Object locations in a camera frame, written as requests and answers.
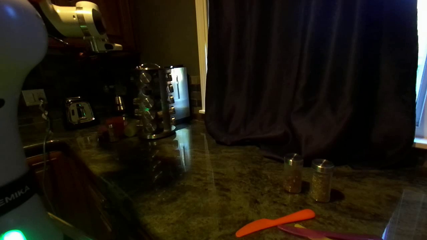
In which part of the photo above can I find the dark window curtain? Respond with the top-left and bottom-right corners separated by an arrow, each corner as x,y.
205,0 -> 420,170

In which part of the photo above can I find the chrome revolving spice rack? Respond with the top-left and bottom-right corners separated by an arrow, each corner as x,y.
133,63 -> 177,142

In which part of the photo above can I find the glass spice bottle metal cap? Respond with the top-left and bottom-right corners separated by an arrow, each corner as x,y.
310,158 -> 335,204
283,152 -> 305,195

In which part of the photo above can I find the glass shaker metal cap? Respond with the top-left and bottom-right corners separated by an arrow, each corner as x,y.
114,94 -> 127,118

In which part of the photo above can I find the purple plastic spatula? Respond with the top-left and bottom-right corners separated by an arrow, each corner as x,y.
278,223 -> 382,240

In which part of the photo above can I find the orange plastic spatula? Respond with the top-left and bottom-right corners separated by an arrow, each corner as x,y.
234,208 -> 318,239

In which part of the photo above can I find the stainless steel toaster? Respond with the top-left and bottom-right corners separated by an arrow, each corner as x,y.
166,66 -> 193,124

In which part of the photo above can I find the thin white power cable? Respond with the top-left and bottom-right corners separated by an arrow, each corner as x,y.
39,99 -> 55,155

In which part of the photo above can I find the wooden base cabinet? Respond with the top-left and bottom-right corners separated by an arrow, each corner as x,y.
26,148 -> 113,240

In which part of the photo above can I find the clear plastic container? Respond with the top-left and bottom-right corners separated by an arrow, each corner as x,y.
381,186 -> 427,240

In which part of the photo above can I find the white wall outlet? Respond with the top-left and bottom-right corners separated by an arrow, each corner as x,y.
21,88 -> 49,108

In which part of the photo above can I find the silver toaster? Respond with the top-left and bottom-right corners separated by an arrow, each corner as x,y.
65,96 -> 98,128

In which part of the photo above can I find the dark wooden wall cabinet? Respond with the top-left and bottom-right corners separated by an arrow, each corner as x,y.
26,0 -> 138,52

